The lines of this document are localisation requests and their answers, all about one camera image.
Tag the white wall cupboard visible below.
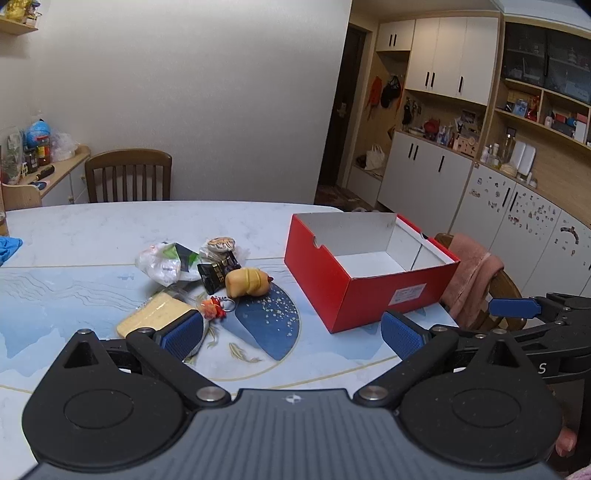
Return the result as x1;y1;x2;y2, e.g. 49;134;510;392
375;16;502;107

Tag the white canister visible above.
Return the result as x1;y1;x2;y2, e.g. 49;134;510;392
512;141;536;181

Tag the glass door cabinet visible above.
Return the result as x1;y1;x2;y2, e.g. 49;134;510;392
501;21;591;104

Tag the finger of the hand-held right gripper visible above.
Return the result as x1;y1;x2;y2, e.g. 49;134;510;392
503;318;591;352
488;293;591;324

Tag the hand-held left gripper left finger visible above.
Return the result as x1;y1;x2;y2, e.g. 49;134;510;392
51;311;232;409

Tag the person's right hand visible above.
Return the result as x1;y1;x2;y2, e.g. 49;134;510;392
556;427;578;457

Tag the yellow sponge cake packet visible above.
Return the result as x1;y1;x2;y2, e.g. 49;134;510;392
115;292;208;340

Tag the red cardboard box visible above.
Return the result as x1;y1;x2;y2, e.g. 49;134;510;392
284;212;461;334

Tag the clear plastic bag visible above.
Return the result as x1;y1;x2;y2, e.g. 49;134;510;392
48;133;79;162

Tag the open wooden shelf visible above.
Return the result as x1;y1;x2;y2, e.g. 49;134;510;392
494;78;591;146

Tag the slatted wooden chair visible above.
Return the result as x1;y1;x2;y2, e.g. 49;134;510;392
84;148;173;204

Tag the patterned rug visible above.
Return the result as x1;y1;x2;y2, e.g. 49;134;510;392
316;185;370;210

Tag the low cabinet with wooden top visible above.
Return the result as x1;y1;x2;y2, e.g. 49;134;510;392
0;145;92;210

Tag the dark door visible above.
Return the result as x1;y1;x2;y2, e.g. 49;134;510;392
318;25;375;188

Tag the wall shelf with ornaments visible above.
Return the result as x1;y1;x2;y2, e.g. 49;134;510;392
0;0;40;35

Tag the white green plastic bag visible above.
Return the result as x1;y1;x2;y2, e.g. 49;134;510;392
135;241;206;284

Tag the round tiger face packet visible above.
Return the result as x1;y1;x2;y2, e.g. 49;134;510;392
199;236;250;264

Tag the white cabinet with stickers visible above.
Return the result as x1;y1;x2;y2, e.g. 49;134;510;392
455;164;591;296

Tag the black snack packet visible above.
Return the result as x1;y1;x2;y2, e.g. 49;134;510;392
197;251;242;295

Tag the yellow chicken toy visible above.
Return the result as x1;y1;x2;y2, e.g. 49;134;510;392
225;268;274;298

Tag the blue cloth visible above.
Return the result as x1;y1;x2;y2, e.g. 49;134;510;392
0;236;24;266

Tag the blue bag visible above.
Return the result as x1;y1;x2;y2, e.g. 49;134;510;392
24;119;52;151

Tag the clear bottle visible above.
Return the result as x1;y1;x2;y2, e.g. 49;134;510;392
499;129;515;167

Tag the white base cabinet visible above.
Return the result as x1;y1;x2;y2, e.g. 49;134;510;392
379;131;476;215

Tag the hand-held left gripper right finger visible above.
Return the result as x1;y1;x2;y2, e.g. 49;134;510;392
353;310;532;408

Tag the orange keychain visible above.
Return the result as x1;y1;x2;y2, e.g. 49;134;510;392
201;296;237;321

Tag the black hanging bag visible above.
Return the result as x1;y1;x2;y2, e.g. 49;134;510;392
381;75;403;109

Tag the round back wooden chair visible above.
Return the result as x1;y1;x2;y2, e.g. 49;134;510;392
434;233;525;333

